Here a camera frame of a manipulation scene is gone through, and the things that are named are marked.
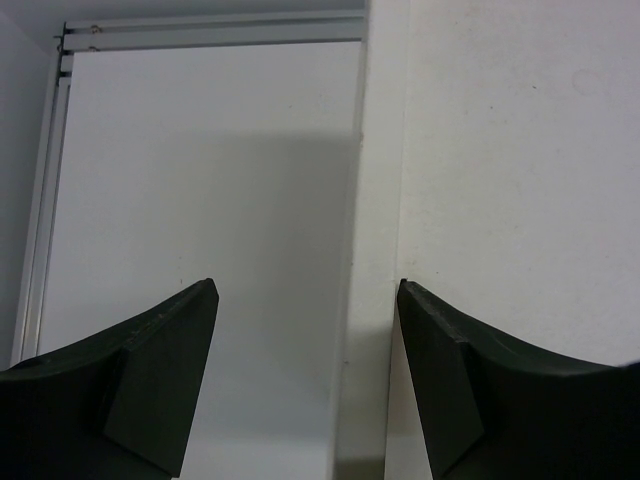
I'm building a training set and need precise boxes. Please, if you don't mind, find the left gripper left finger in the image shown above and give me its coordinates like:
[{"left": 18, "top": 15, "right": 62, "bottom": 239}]
[{"left": 1, "top": 278, "right": 218, "bottom": 479}]

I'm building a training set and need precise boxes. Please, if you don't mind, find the white drawer cabinet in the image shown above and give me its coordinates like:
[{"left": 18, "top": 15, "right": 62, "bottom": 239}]
[{"left": 332, "top": 1, "right": 639, "bottom": 479}]

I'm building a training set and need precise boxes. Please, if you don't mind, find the aluminium frame rail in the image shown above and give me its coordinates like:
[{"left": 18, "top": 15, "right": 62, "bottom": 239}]
[{"left": 10, "top": 9, "right": 366, "bottom": 364}]

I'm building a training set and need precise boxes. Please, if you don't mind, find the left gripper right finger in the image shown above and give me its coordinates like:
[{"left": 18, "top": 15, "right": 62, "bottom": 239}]
[{"left": 397, "top": 280, "right": 639, "bottom": 479}]

